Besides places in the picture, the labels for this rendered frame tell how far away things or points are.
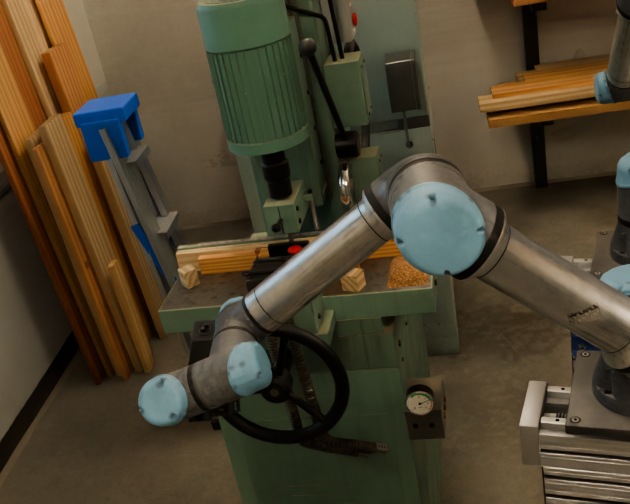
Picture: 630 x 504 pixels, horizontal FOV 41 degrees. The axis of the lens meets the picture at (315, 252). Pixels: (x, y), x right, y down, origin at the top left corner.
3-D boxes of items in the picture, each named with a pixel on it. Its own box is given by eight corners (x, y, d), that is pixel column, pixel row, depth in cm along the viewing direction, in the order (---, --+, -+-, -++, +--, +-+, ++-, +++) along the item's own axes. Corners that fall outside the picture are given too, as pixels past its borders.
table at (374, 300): (149, 359, 178) (141, 335, 175) (189, 287, 205) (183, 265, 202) (436, 338, 165) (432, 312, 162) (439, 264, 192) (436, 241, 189)
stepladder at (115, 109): (202, 435, 293) (64, 121, 243) (216, 391, 315) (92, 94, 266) (246, 427, 289) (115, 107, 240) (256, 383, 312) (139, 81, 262)
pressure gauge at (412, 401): (408, 423, 180) (402, 392, 176) (408, 412, 183) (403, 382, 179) (437, 422, 178) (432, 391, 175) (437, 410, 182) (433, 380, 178)
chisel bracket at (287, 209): (269, 242, 185) (261, 207, 181) (281, 215, 197) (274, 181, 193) (302, 238, 183) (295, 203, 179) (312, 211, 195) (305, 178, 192)
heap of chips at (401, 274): (386, 288, 174) (384, 276, 173) (390, 260, 185) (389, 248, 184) (427, 284, 172) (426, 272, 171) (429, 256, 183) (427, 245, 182)
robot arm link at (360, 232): (425, 117, 128) (200, 305, 143) (433, 141, 118) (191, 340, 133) (471, 170, 132) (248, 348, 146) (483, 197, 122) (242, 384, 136)
